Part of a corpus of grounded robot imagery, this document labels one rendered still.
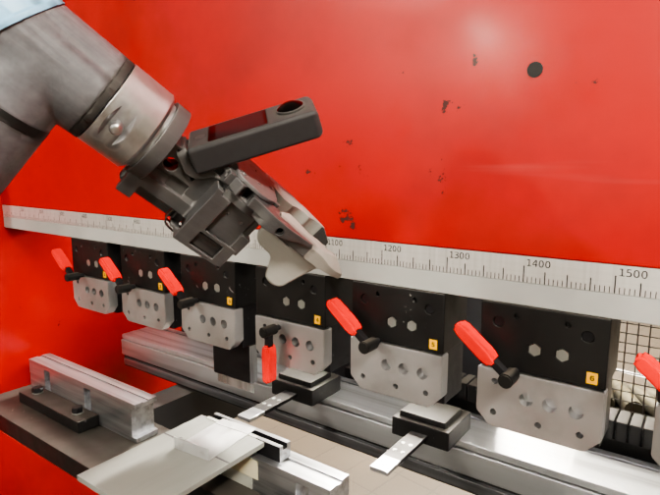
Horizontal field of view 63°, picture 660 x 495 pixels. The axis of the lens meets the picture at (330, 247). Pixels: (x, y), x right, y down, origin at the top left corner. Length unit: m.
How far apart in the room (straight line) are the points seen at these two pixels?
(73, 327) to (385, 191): 1.30
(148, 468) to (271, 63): 0.70
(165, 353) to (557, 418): 1.18
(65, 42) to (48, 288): 1.40
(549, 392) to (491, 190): 0.26
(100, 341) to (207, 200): 1.48
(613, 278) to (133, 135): 0.52
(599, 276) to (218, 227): 0.43
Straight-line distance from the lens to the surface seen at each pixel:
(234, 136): 0.46
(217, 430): 1.12
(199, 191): 0.49
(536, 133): 0.68
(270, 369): 0.91
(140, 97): 0.45
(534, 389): 0.73
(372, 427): 1.21
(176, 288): 1.04
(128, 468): 1.04
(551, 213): 0.68
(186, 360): 1.59
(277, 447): 1.05
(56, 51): 0.44
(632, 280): 0.67
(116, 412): 1.42
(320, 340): 0.86
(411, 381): 0.79
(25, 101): 0.45
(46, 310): 1.81
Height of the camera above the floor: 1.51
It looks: 9 degrees down
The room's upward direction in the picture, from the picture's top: straight up
